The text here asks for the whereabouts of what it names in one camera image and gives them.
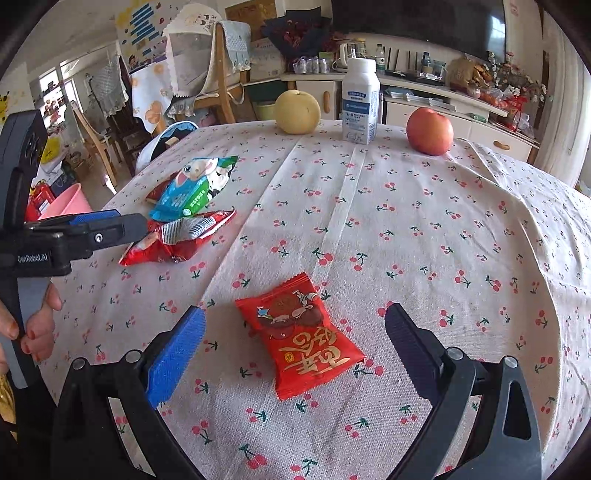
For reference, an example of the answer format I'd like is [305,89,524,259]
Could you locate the small red snack packet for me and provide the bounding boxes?
[145,174,176,204]

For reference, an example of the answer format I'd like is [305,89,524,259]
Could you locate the red chocolate snack wrapper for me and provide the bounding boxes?
[119,208,236,267]

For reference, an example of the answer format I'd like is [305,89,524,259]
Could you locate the blue cartoon wipes packet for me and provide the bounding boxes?
[149,156,238,223]

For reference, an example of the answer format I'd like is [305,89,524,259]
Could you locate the red gold candy packet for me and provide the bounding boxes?
[235,272,365,401]

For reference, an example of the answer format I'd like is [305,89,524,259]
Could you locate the person's left hand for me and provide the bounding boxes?
[0,282,62,363]

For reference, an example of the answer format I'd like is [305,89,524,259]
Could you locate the pink plastic bucket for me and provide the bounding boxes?
[40,183,93,220]

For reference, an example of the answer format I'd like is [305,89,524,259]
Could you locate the red gift boxes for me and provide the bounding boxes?
[25,180,55,222]

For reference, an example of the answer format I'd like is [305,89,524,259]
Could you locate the yellow bag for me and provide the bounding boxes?
[40,135,61,165]

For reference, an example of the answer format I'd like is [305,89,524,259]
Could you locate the light wooden chair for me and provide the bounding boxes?
[70,101,118,188]

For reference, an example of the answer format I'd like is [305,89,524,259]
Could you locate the dining table orange print cloth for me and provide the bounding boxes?
[131,60,173,134]

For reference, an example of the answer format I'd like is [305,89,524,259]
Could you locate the cherry print tablecloth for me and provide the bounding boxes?
[41,122,590,479]

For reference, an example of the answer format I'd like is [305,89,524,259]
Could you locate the wooden chair with cover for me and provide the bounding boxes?
[163,3,252,123]

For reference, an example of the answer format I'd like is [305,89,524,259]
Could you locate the green waste bin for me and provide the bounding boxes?
[252,101,274,121]

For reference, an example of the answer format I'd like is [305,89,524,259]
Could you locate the yellow pear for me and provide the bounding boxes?
[274,90,321,135]

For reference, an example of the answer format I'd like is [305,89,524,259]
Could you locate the dark flower bouquet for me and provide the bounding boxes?
[260,7,334,61]

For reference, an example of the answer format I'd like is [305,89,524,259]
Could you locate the electric kettle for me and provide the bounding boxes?
[332,41,356,72]

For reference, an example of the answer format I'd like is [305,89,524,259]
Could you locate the white plastic milk bottle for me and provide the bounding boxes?
[342,58,380,145]

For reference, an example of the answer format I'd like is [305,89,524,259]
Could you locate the white curtain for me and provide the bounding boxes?
[535,13,590,187]

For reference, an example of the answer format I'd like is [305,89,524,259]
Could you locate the white TV cabinet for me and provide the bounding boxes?
[280,73,539,164]

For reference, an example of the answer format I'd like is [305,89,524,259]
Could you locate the red apple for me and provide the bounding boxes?
[406,107,454,156]

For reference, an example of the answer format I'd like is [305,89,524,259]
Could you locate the black flat television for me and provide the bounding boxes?
[332,0,506,59]

